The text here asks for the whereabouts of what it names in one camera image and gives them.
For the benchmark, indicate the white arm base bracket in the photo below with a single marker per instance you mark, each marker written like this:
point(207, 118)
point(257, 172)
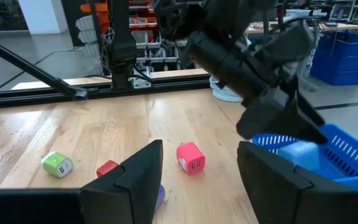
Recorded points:
point(138, 82)

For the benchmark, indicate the tall red block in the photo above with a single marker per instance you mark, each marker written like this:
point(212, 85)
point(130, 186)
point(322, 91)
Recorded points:
point(190, 157)

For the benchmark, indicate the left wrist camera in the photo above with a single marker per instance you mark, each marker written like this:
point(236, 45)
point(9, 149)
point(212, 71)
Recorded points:
point(287, 40)

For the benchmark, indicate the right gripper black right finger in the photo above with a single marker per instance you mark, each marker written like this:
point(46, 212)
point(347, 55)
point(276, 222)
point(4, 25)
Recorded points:
point(278, 193)

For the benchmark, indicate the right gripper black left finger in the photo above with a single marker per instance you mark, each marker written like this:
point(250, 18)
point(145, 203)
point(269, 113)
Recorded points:
point(129, 193)

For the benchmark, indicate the blue device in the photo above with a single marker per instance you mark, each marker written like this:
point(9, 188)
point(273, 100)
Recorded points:
point(160, 196)

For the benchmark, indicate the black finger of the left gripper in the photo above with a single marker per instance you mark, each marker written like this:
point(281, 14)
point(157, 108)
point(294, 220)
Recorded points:
point(308, 112)
point(303, 129)

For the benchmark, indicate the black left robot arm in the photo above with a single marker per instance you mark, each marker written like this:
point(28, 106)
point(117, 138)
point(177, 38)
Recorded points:
point(222, 65)

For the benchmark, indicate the black table frame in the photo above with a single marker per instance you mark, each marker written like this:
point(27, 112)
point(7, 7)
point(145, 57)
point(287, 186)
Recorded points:
point(172, 83)

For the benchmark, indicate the red USB charger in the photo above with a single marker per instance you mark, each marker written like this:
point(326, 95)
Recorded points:
point(106, 168)

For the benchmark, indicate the green white USB charger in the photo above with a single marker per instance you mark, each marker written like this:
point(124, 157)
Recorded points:
point(54, 163)

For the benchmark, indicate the blue stacked storage bins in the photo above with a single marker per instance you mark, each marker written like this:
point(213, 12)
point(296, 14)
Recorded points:
point(343, 56)

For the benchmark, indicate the wooden desk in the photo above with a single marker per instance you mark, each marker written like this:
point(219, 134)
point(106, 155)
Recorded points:
point(337, 27)

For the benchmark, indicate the white desk fan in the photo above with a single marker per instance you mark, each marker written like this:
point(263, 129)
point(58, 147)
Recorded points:
point(225, 93)

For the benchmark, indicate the blue plastic basket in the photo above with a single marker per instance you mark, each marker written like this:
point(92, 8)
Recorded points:
point(353, 149)

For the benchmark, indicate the parts shelf with orange bins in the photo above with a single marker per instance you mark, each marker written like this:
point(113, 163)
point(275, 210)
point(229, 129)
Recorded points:
point(89, 28)

